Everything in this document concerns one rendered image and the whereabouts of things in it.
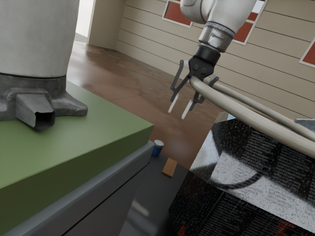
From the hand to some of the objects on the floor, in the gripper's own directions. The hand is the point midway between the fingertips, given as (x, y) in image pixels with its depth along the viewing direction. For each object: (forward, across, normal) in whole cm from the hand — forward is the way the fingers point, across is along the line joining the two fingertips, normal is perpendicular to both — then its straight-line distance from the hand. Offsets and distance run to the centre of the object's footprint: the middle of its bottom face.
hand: (180, 106), depth 60 cm
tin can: (+80, +7, +96) cm, 125 cm away
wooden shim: (+79, +24, +82) cm, 116 cm away
